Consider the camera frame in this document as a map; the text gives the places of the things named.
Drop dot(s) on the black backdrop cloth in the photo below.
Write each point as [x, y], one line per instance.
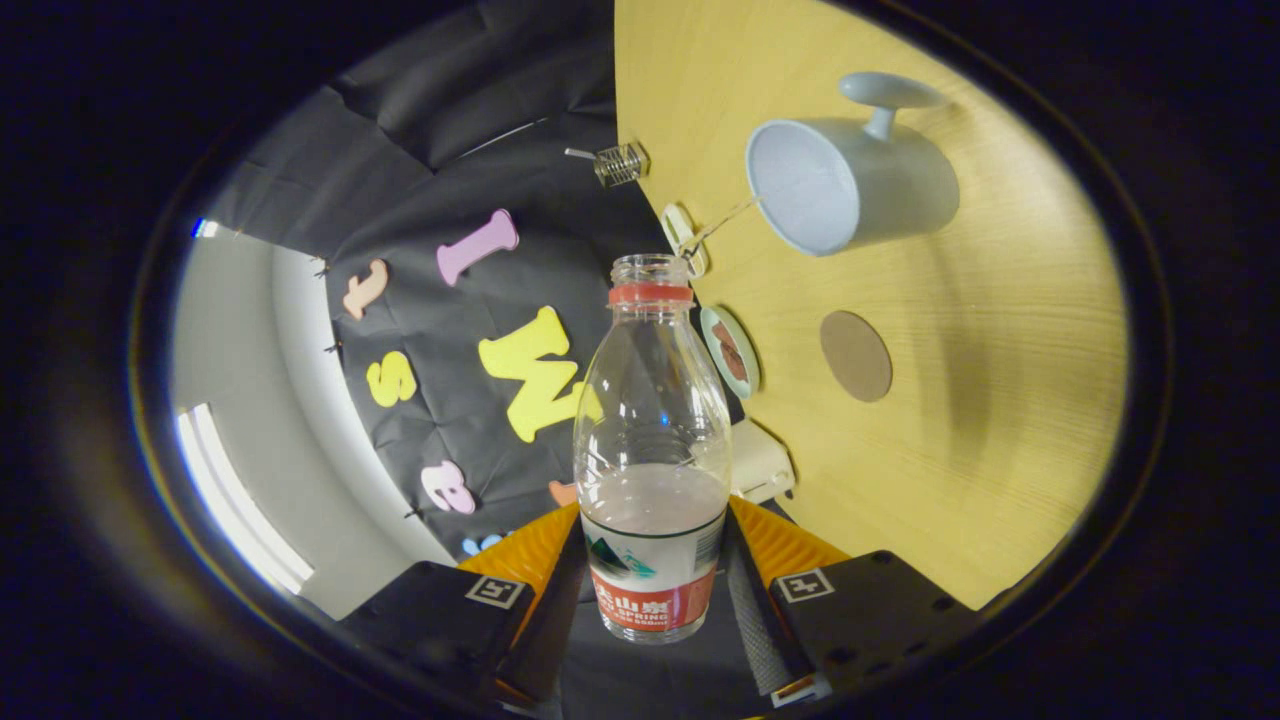
[450, 150]

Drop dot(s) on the pale green plate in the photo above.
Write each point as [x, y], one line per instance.
[745, 385]

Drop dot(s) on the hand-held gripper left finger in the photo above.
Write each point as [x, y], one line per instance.
[555, 620]

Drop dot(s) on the clear plastic juice bottle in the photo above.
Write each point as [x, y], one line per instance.
[652, 560]

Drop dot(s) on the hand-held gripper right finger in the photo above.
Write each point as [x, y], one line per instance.
[755, 620]

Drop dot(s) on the wooden table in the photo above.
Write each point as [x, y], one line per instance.
[1000, 350]

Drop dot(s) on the white toaster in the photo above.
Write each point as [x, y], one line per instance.
[760, 465]

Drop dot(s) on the bright screen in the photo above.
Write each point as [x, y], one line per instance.
[200, 228]

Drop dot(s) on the white condiment tray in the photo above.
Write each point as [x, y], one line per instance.
[680, 228]

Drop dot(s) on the long ceiling light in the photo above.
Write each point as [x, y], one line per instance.
[235, 500]

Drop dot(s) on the white cup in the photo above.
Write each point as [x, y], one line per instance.
[890, 190]

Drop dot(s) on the brown meat piece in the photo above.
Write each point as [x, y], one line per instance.
[730, 350]

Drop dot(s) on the round brown coaster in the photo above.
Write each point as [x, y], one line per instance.
[856, 356]

